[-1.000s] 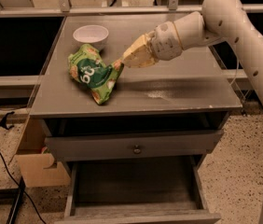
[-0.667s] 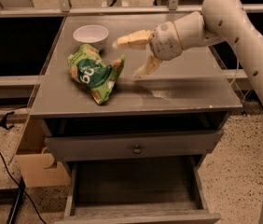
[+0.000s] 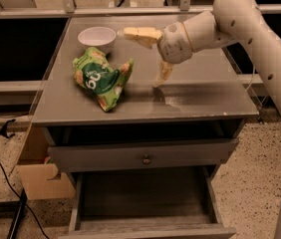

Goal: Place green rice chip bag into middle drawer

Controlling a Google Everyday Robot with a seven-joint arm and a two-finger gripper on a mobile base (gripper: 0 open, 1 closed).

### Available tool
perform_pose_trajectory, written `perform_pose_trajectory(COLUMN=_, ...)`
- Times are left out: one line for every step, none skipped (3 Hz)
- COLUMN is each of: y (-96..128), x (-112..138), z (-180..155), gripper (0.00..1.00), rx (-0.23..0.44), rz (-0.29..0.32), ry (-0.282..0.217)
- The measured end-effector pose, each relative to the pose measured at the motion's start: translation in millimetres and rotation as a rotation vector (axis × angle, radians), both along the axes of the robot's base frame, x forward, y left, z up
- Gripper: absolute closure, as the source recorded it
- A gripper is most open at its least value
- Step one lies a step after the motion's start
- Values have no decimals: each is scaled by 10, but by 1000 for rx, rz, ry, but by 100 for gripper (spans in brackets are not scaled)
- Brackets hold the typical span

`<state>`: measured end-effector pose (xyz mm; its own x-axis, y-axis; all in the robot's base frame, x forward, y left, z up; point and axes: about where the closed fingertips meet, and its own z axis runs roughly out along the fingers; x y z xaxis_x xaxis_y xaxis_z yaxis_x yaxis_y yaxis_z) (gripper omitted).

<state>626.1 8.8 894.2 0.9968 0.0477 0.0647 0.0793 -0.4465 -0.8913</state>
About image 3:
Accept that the brown cardboard box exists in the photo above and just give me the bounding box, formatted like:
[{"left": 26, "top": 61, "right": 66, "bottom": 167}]
[{"left": 16, "top": 125, "right": 75, "bottom": 200}]

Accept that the grey top drawer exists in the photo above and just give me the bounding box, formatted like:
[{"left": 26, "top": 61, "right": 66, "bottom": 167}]
[{"left": 48, "top": 138, "right": 238, "bottom": 172}]

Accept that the round brass drawer knob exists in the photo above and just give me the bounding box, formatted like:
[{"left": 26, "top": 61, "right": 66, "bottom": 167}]
[{"left": 142, "top": 155, "right": 151, "bottom": 164}]

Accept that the grey wooden nightstand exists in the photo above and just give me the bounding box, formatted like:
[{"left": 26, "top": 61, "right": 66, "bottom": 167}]
[{"left": 31, "top": 14, "right": 259, "bottom": 181}]

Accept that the white ceramic bowl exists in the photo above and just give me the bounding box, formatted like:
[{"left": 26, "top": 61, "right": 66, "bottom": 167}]
[{"left": 78, "top": 27, "right": 117, "bottom": 55}]

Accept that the black floor cable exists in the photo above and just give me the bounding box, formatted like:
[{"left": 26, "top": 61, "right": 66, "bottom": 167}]
[{"left": 0, "top": 140, "right": 50, "bottom": 239}]

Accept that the grey open middle drawer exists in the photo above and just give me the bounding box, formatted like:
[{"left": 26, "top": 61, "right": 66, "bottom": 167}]
[{"left": 58, "top": 166, "right": 236, "bottom": 239}]

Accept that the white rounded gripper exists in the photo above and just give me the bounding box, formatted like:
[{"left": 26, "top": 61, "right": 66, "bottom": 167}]
[{"left": 118, "top": 22, "right": 192, "bottom": 88}]

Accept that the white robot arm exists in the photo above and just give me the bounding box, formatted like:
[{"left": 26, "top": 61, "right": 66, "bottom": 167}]
[{"left": 121, "top": 0, "right": 281, "bottom": 116}]

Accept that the green rice chip bag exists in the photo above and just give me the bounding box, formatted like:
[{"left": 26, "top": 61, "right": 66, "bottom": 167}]
[{"left": 73, "top": 47, "right": 134, "bottom": 112}]

